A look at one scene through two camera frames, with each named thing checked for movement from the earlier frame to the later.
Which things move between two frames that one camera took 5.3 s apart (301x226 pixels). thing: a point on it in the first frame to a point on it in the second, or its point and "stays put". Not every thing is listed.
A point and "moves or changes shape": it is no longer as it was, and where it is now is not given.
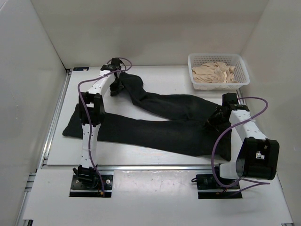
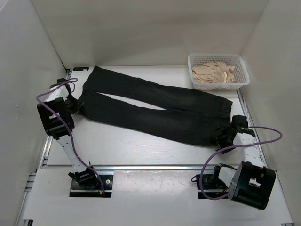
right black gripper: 211,122 to 220,143
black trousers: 191,136 moves or changes shape
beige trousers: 214,72 stays put
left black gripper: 117,88 to 76,109
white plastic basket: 217,71 stays put
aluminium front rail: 136,167 stays put
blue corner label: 80,68 stays put
